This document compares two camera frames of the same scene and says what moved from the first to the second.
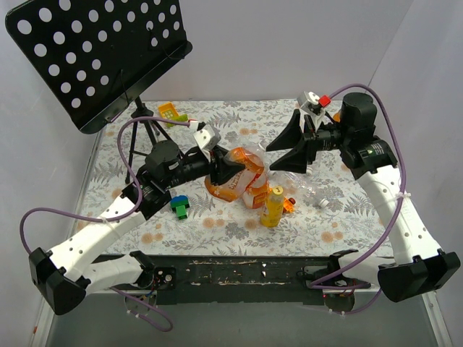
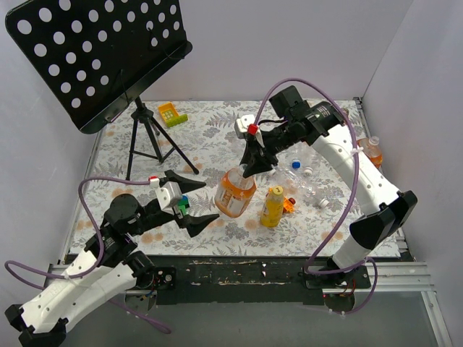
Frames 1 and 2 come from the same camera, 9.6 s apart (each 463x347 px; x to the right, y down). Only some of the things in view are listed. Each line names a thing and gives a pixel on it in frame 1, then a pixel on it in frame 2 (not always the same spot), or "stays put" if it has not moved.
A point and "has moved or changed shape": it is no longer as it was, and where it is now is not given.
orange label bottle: [255, 197] → [234, 192]
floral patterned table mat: [306, 210] stays put
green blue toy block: [179, 204] stays put
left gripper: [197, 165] → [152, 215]
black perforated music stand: [94, 56] stays put
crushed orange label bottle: [249, 183] has moved or changed shape
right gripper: [309, 141] → [263, 149]
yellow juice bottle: [272, 214] stays put
